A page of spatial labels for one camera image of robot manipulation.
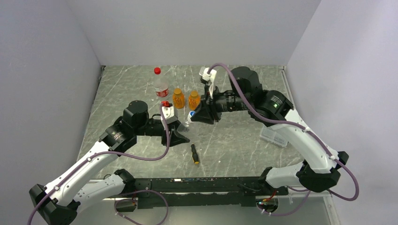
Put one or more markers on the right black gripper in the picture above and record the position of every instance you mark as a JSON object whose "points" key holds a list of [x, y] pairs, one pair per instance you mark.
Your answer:
{"points": [[205, 113]]}

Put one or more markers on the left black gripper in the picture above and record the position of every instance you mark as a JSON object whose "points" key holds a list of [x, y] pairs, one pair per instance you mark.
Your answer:
{"points": [[174, 138]]}

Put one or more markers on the white blue bottle cap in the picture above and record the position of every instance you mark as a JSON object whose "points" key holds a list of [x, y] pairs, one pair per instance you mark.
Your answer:
{"points": [[190, 115]]}

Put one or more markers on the orange juice bottle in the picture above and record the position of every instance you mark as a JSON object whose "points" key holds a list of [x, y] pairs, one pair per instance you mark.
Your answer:
{"points": [[178, 101], [193, 102]]}

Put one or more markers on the clear red-label bottle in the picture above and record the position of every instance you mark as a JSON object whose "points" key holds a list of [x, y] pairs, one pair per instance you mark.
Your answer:
{"points": [[161, 85]]}

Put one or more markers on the red bottle cap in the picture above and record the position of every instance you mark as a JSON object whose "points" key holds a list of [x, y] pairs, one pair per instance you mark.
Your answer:
{"points": [[157, 70]]}

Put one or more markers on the orange bottle cap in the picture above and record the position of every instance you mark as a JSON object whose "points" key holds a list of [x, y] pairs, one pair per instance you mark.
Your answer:
{"points": [[194, 94], [177, 91]]}

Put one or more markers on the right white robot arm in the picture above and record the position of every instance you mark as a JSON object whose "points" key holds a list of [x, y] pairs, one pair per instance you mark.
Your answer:
{"points": [[319, 170]]}

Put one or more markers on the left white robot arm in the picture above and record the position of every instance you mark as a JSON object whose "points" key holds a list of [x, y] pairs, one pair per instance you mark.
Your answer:
{"points": [[113, 143]]}

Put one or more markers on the black yellow screwdriver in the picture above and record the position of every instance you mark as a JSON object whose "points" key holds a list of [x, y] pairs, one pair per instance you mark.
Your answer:
{"points": [[194, 154]]}

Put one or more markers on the clear plastic box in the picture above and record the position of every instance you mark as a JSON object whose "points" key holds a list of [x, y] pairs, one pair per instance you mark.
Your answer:
{"points": [[273, 137]]}

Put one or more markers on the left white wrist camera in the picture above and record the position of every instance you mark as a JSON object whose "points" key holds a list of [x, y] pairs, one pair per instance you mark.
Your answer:
{"points": [[168, 113]]}

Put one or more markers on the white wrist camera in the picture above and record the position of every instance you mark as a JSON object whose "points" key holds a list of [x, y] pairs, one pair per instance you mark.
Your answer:
{"points": [[208, 76], [168, 113]]}

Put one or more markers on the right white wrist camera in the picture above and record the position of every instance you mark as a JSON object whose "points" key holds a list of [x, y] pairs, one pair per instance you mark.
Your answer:
{"points": [[208, 76]]}

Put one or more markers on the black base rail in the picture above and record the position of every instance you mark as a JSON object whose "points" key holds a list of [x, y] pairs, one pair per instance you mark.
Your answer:
{"points": [[243, 191]]}

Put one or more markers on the aluminium frame rail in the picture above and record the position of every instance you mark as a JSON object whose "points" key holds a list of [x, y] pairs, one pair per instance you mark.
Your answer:
{"points": [[69, 201]]}

